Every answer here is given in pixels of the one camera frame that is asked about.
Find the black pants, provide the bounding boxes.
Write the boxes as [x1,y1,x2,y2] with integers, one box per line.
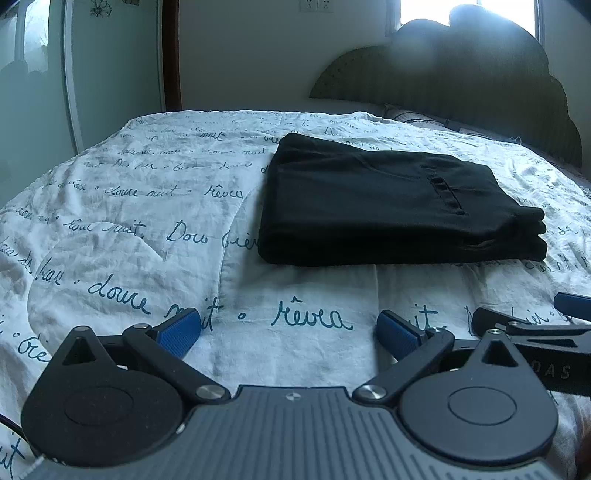
[257,132,549,267]

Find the dark green scalloped headboard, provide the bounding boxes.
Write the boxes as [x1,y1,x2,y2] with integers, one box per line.
[308,4,584,169]

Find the mirrored wardrobe door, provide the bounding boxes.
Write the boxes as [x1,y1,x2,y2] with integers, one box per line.
[0,0,167,197]

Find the brown wooden wardrobe frame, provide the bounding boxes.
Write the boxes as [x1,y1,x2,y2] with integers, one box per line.
[161,0,182,112]

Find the striped pillow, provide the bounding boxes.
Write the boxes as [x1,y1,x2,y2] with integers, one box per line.
[382,103,525,140]

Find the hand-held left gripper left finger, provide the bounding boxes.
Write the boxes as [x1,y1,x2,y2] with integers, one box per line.
[59,308,231,408]

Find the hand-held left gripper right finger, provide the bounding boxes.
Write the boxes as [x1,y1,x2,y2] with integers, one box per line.
[352,309,525,408]

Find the white script-printed quilt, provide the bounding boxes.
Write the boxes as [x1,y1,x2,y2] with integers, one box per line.
[0,109,591,480]

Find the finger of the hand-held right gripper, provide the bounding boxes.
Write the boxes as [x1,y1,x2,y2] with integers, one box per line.
[553,291,591,324]
[470,306,591,346]

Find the bright window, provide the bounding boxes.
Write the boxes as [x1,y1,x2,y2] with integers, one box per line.
[385,0,544,38]

